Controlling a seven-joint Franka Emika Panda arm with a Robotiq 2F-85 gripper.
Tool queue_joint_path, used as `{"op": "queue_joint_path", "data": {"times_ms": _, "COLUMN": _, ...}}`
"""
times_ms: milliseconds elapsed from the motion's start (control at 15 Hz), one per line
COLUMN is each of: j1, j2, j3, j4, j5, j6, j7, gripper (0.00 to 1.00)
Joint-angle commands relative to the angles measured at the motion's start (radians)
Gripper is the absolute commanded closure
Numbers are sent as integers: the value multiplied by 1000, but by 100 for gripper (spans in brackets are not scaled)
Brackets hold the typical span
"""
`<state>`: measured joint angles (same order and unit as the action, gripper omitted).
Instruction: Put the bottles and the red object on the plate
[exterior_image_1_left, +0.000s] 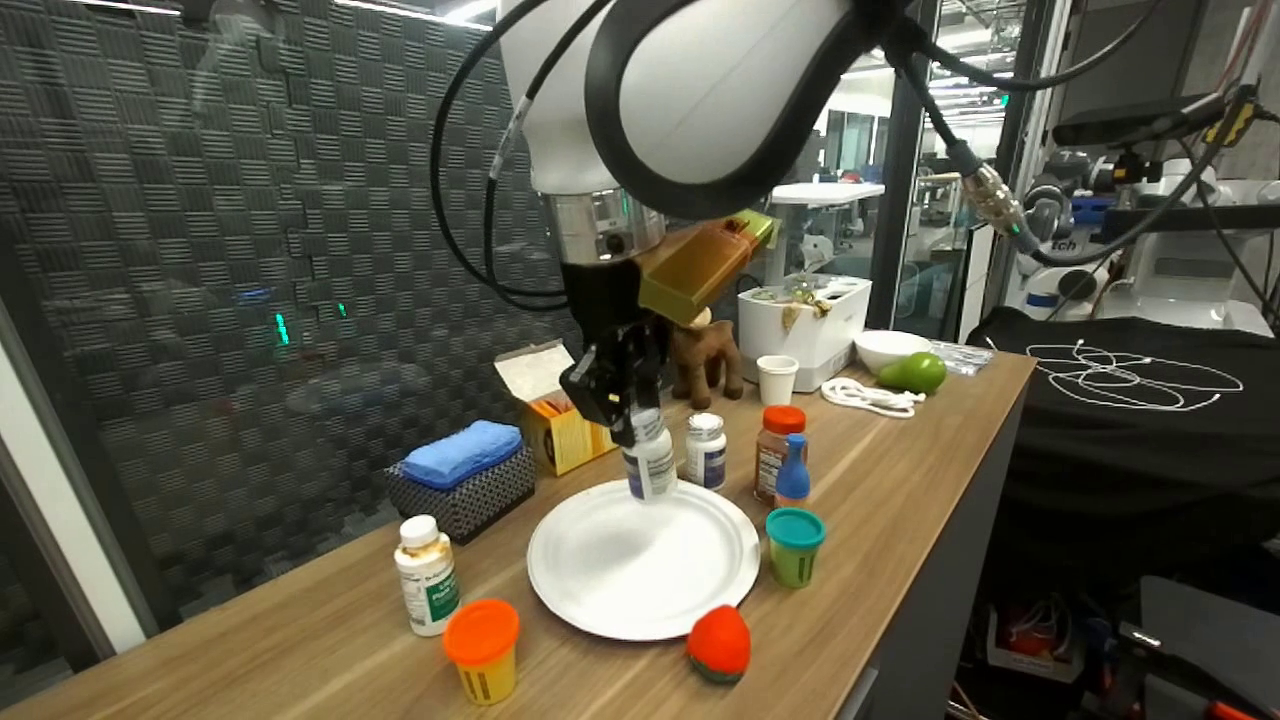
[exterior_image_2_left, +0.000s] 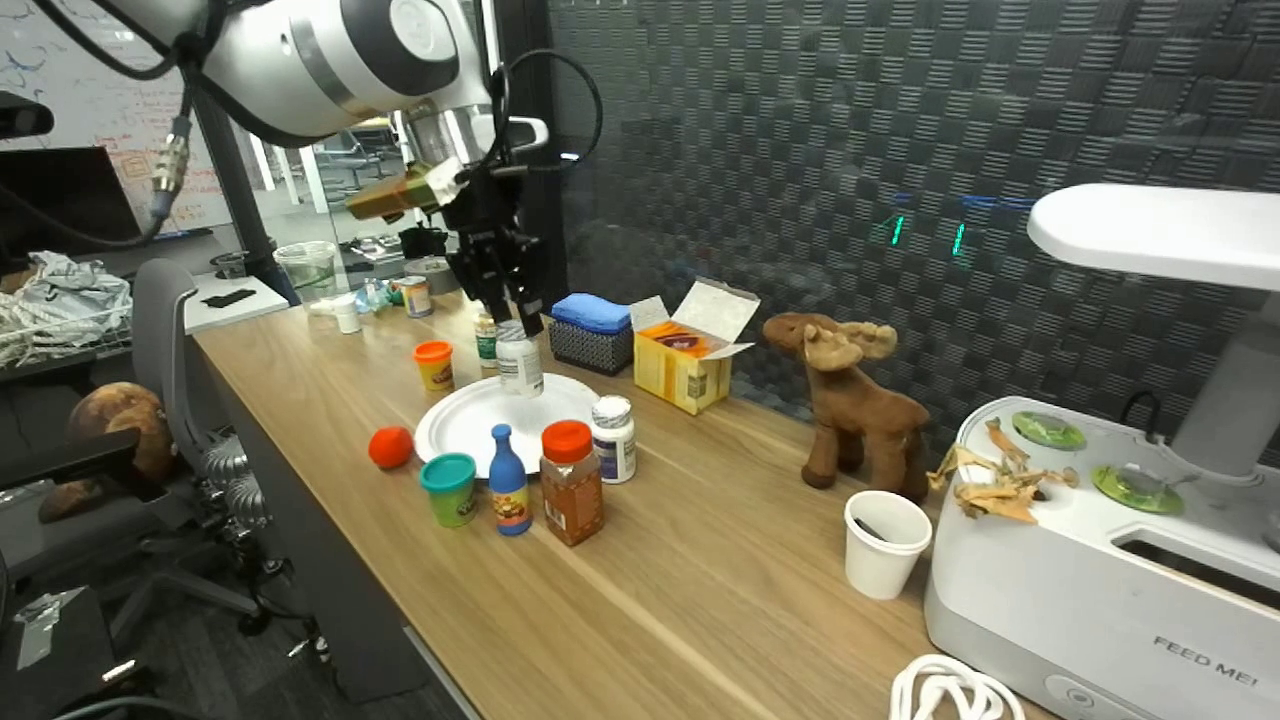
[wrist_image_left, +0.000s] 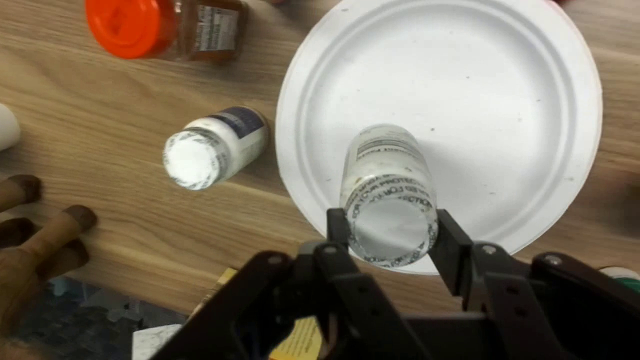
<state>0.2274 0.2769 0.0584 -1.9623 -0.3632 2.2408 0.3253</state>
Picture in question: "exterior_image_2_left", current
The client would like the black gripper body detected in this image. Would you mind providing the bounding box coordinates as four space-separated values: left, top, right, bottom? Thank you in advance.
398 162 553 289

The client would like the white bottle green label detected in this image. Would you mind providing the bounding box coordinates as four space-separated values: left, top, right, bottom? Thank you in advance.
473 315 504 375

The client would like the small clear plastic bottle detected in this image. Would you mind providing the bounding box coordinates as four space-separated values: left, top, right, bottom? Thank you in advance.
493 315 550 400

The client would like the white pill bottle blue label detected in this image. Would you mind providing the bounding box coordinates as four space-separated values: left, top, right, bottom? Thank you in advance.
590 392 640 488

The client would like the brown spice bottle orange lid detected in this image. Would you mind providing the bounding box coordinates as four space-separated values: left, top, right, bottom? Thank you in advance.
535 415 610 549

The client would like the green dough can teal lid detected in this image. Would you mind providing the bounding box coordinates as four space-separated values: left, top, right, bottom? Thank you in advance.
418 449 481 527

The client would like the white paper plate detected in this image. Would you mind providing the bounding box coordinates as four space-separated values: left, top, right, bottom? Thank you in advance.
413 368 606 480

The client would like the blue folded cloth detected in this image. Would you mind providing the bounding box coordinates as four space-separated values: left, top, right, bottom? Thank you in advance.
550 289 636 338

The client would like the grey woven basket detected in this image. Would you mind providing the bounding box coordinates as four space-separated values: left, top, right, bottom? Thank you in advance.
544 315 636 375

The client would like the small colourful can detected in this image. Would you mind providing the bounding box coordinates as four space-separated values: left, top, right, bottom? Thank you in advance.
398 274 441 321

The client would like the open yellow cardboard box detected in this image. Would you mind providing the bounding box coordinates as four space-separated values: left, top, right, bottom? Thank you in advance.
629 278 763 419

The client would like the clear plastic container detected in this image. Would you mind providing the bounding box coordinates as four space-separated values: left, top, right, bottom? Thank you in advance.
274 236 354 310

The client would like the red toy strawberry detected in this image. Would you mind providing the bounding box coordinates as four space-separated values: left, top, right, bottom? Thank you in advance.
363 426 418 475

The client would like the blue toy bottle colourful label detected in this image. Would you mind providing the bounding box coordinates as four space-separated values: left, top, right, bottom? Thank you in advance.
486 419 535 542

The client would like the white side table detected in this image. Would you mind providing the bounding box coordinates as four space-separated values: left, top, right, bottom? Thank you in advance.
177 274 297 338

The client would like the grey office chair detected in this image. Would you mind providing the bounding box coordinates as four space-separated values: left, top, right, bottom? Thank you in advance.
77 250 335 673

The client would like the brown moose plush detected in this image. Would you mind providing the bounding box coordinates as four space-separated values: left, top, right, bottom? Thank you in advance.
762 310 936 503

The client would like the brown plush toy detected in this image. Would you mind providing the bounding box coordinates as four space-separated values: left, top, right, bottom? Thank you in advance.
35 375 180 527

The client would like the black monitor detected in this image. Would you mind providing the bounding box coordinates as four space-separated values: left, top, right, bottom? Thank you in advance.
0 140 145 263

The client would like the white paper cup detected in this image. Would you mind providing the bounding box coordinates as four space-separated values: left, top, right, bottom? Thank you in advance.
839 488 936 603

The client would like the pile of patterned cloth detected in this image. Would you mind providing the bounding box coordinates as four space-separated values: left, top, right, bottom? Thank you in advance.
0 250 136 375

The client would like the dried brown plant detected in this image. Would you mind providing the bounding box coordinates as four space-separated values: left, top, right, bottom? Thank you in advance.
929 415 1080 527

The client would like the white indoor garden appliance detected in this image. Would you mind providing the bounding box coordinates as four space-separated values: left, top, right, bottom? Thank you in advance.
921 180 1280 720

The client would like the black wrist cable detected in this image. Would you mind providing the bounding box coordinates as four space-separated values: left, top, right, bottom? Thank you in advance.
489 45 610 172

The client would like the black arm cable with connector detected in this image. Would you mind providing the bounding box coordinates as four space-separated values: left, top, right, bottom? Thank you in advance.
0 0 204 257

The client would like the white coiled rope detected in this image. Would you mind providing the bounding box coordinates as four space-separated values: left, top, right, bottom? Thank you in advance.
887 648 1029 720

